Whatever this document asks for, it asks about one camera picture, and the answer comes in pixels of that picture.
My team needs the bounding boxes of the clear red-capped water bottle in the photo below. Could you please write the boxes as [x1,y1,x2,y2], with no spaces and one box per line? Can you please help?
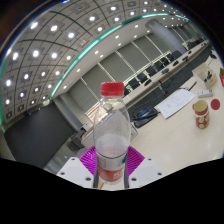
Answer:
[92,81,132,191]

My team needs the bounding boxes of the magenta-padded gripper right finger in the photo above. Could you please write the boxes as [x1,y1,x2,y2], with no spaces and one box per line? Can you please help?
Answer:
[123,145,165,189]

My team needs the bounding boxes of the white printed paper sheet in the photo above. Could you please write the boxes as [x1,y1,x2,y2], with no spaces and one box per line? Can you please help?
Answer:
[155,88,197,120]

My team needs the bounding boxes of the black marker pen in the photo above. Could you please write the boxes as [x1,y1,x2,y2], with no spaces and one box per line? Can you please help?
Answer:
[204,70,214,82]

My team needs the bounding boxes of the row of black office chairs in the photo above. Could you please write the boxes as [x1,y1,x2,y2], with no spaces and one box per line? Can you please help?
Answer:
[123,39,208,96]

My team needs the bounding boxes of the long curved conference desk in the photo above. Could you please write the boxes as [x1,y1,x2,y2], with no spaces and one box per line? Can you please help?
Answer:
[124,39,214,111]

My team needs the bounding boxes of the flat round red coaster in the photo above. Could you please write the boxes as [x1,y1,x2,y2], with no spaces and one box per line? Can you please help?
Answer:
[210,98,222,111]

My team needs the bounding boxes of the red and cream mug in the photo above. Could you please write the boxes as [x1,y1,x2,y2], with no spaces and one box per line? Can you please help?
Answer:
[192,99,211,130]

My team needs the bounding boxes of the round ceiling lights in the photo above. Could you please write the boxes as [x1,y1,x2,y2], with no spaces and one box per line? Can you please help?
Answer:
[0,0,188,114]

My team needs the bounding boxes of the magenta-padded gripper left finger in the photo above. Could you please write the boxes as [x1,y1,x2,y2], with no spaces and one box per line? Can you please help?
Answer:
[56,145,100,188]

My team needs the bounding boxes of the black desk microphone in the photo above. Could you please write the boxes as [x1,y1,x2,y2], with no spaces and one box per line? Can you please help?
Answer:
[208,49,218,60]

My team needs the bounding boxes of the white remote control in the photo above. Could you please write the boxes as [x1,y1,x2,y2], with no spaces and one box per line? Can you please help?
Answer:
[197,89,214,99]

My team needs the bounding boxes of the black desk phone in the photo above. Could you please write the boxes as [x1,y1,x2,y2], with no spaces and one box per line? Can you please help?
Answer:
[131,104,160,129]

